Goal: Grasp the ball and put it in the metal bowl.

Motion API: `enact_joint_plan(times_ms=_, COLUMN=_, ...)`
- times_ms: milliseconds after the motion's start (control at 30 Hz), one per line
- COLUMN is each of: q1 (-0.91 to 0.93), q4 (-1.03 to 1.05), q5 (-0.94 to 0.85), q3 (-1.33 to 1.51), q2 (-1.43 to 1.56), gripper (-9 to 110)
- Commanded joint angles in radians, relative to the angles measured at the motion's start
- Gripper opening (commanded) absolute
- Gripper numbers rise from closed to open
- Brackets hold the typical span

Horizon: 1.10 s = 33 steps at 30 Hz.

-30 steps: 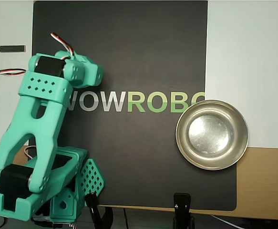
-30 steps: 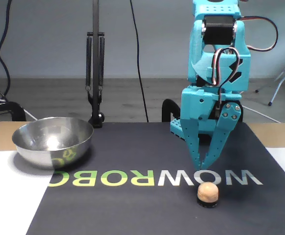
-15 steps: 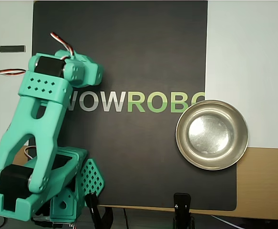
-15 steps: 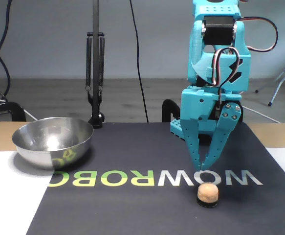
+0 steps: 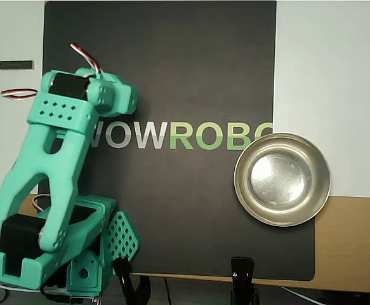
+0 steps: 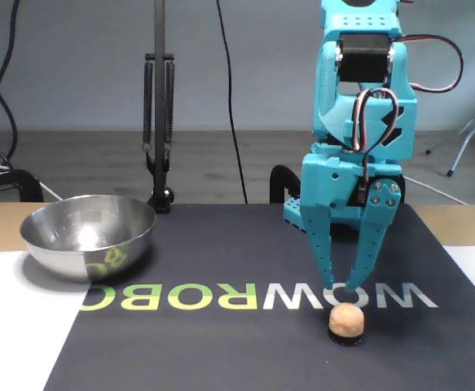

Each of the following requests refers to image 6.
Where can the black WOWROBO mat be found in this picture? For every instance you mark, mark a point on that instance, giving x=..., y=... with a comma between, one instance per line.
x=221, y=346

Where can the black table clamp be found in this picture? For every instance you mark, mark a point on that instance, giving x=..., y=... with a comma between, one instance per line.
x=403, y=191
x=13, y=181
x=280, y=179

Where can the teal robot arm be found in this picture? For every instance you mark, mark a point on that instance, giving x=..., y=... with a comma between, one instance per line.
x=331, y=102

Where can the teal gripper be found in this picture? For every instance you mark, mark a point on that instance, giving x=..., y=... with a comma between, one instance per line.
x=330, y=179

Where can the cork ball with black base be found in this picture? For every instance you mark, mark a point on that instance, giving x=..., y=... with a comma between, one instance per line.
x=345, y=319

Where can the metal bowl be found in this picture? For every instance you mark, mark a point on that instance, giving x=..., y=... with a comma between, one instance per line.
x=58, y=252

